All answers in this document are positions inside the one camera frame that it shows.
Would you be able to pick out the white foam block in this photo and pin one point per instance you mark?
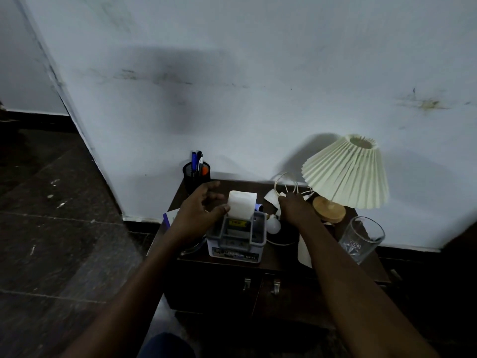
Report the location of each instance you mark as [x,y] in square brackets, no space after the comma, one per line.
[242,205]

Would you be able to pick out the black mesh pen holder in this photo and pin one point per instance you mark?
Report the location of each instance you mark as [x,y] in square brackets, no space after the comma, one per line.
[193,182]

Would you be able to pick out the person's right fingers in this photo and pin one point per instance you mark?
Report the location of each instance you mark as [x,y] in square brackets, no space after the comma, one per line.
[286,200]

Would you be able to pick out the person's left forearm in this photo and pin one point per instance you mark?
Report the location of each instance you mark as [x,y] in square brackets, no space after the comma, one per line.
[130,301]

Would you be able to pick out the person's blue trouser leg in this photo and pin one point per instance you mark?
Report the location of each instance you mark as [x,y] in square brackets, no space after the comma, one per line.
[167,346]

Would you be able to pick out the white paper sheet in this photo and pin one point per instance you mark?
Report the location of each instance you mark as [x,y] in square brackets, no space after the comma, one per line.
[305,255]

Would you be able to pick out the person's left thumb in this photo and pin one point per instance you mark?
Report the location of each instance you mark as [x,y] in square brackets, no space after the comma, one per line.
[221,210]

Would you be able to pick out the black pen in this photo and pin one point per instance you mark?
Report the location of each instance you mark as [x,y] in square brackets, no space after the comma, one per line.
[198,160]

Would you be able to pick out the dark wooden cabinet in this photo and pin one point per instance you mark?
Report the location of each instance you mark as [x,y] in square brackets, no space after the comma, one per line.
[223,290]

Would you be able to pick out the thin metal eyeglasses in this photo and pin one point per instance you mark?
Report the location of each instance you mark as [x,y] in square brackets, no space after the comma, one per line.
[193,249]

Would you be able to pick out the person's right hand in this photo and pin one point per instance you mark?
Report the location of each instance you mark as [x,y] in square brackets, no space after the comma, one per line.
[298,212]

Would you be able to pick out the white and orange pen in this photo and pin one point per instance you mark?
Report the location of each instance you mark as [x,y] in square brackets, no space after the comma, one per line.
[203,169]

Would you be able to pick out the person's right forearm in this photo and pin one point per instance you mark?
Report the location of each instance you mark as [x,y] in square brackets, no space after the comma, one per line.
[354,294]

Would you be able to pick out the person's left middle finger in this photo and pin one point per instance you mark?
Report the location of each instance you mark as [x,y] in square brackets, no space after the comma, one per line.
[210,185]

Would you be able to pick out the white light bulb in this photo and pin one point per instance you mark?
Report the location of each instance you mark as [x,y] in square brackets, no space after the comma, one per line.
[273,225]

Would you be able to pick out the blue pen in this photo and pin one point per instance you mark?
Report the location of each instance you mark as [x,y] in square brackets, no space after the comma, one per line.
[193,162]

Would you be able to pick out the blue and white booklet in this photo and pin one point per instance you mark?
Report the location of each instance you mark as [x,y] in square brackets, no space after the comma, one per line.
[170,218]

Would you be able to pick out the round wooden lamp base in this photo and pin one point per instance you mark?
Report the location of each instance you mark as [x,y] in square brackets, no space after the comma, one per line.
[329,210]

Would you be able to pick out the white paper tag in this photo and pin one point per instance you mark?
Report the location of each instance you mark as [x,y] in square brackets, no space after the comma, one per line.
[271,199]

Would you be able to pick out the person's left hand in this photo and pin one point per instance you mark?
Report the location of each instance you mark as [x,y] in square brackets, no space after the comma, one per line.
[192,219]

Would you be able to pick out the grey storage box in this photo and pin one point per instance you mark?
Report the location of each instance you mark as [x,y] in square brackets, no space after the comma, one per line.
[236,242]

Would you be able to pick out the clear drinking glass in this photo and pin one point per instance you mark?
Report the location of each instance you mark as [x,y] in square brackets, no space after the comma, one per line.
[359,238]

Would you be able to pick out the cream pleated lamp shade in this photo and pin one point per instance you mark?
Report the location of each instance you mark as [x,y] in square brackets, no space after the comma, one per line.
[346,175]

